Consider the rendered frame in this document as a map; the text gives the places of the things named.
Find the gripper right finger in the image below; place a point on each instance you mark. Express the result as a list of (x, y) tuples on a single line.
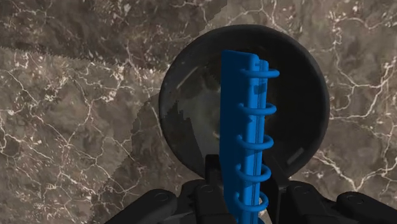
[(310, 201)]

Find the black round bowl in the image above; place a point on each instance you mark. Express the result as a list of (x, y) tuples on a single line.
[(294, 102)]

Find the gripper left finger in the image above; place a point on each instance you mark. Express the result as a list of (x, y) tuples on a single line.
[(198, 198)]

